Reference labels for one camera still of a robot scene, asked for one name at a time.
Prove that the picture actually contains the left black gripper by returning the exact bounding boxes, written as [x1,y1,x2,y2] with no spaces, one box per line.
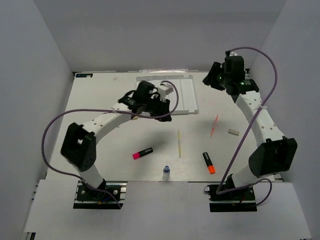
[142,94,172,122]

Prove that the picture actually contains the yellow pen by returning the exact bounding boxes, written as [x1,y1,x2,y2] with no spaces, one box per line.
[177,129,182,158]

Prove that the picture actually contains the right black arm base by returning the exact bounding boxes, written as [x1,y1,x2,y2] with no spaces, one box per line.
[203,184,257,213]

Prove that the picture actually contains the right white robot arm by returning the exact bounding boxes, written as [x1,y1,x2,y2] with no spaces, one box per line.
[202,55,298,200]

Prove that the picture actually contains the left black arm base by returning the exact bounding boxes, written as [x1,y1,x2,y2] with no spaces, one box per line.
[73,181,127,210]

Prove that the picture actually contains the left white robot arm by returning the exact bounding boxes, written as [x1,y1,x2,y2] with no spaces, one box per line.
[60,80,178,200]

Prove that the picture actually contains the white compartment tray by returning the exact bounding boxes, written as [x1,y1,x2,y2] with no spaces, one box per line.
[136,74,199,115]

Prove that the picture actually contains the orange pen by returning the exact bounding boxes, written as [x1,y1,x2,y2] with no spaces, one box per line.
[210,114,219,137]

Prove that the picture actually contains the pink highlighter black cap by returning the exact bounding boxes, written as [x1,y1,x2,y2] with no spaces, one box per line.
[132,147,153,160]

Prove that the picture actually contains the white eraser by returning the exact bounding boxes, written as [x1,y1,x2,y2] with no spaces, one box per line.
[228,129,240,136]

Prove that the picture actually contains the small blue-capped bottle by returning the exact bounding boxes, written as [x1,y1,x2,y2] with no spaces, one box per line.
[162,165,171,181]

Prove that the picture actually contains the orange highlighter black cap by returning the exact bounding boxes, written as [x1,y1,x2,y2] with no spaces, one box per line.
[202,152,216,175]

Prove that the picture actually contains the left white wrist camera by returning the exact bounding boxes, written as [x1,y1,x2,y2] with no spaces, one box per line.
[157,83,174,98]

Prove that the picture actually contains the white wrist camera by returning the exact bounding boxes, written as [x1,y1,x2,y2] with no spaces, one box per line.
[157,83,174,98]
[225,50,238,57]

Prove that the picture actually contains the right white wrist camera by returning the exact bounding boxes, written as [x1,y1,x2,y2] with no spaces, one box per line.
[225,50,238,57]

